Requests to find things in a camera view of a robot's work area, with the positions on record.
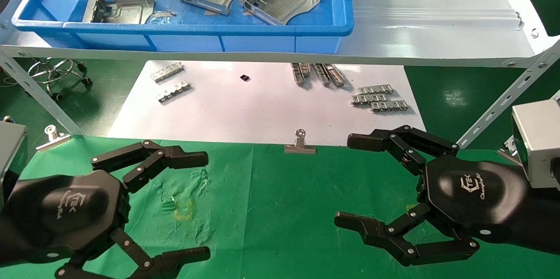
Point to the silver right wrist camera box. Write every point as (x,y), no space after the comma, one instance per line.
(540,139)

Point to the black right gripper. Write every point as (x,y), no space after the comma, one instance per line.
(472,196)

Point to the small notched metal strip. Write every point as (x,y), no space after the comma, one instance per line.
(167,72)
(368,99)
(174,91)
(390,106)
(376,90)

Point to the white paper sheet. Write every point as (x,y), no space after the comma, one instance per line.
(262,108)

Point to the grey tape piece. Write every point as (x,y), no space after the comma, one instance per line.
(212,12)
(165,14)

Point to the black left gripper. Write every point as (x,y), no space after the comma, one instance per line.
(65,209)

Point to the white metal shelf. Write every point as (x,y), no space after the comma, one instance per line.
(437,29)

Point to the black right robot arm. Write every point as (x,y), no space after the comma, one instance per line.
(542,222)

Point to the green cloth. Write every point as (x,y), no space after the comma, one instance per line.
(284,226)

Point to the perforated white shelf brace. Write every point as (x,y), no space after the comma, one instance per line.
(507,97)
(39,95)

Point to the small metal rail part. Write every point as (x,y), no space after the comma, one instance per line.
(336,75)
(306,69)
(298,74)
(323,75)

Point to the blue plastic bin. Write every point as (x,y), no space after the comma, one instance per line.
(197,29)

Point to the chrome stool base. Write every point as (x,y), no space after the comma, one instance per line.
(57,71)

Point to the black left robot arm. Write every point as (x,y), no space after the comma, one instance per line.
(11,248)

